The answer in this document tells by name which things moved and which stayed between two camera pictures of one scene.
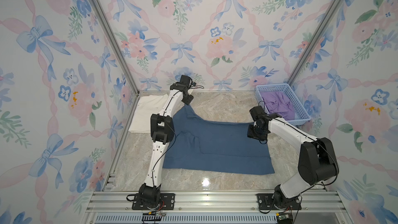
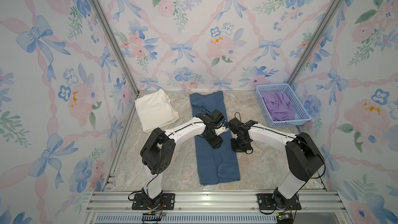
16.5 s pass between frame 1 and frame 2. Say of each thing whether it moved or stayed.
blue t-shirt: moved
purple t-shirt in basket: stayed
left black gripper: moved
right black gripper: moved
